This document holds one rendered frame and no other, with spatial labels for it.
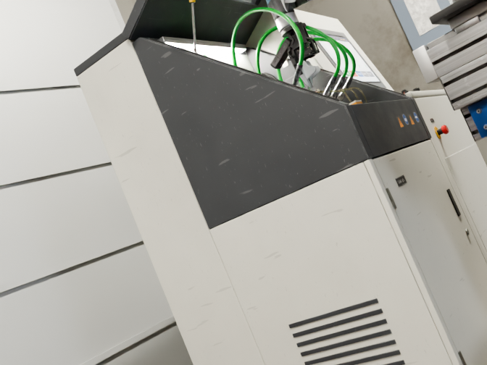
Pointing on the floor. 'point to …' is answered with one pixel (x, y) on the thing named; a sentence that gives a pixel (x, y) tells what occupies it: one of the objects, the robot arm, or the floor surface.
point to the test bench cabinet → (335, 277)
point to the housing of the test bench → (165, 208)
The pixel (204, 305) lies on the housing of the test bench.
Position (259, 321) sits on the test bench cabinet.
